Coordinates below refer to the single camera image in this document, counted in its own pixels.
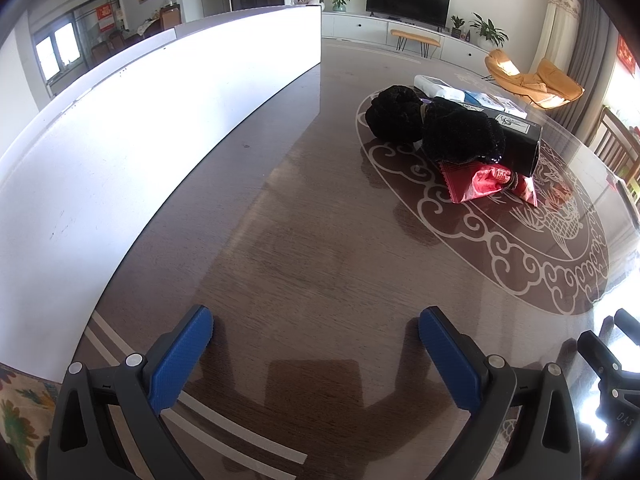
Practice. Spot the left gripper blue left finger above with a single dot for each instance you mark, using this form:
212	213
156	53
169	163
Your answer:
84	443

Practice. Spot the white wet wipes pack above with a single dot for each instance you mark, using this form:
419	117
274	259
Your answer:
434	87

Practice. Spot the wooden bench hairpin legs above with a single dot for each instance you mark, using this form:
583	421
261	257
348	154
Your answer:
427	45

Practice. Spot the green potted plant right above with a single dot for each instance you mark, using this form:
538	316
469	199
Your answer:
489	36

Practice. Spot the white floor air conditioner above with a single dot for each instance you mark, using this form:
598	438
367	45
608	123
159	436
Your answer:
559	33

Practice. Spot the white blue small box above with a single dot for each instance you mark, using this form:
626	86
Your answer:
509	107

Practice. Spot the small potted plant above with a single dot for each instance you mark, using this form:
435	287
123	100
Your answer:
457	24

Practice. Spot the wooden dining chair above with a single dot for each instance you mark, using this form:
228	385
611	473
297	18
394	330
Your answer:
617	147

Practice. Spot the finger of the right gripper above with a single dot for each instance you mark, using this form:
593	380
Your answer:
603	362
629	325

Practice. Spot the red window decoration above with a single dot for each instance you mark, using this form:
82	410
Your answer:
625	56

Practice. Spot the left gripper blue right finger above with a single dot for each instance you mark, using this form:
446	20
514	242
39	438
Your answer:
544	442

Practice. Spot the black plush scarf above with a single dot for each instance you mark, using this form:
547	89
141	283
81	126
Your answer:
447	131

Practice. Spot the blue white medicine box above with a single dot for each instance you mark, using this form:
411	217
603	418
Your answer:
482	99

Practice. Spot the white tv cabinet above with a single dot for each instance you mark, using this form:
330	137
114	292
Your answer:
371	30

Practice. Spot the red foil snack bag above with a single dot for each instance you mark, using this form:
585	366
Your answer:
477	180

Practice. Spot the white partition board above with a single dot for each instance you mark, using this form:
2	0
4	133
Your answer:
87	174

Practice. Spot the orange lounge chair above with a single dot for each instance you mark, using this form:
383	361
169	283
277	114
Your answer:
546	88

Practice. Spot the black flat screen television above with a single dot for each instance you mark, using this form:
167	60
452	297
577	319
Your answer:
432	12

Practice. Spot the black rectangular box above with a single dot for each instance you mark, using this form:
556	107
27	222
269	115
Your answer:
521	140

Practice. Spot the grey curtain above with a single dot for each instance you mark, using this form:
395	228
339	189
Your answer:
591	66

